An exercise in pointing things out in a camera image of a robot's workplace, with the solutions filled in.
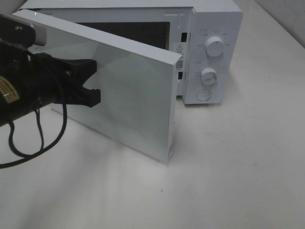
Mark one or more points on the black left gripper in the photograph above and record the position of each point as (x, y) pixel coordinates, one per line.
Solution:
(37, 80)

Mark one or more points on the white upper power knob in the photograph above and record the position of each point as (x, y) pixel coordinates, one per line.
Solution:
(214, 45)

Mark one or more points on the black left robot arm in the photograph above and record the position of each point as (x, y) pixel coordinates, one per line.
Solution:
(31, 81)

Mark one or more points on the white microwave door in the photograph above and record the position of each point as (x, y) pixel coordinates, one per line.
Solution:
(138, 83)

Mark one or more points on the white round door button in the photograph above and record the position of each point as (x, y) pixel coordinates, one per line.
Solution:
(204, 95)

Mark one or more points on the white warning label sticker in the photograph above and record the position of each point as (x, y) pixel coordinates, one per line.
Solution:
(180, 49)

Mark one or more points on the white timer knob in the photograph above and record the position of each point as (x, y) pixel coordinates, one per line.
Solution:
(208, 76)

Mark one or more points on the white microwave oven body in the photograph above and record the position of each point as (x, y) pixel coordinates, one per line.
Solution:
(162, 24)

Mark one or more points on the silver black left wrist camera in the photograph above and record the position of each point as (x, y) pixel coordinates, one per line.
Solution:
(21, 34)

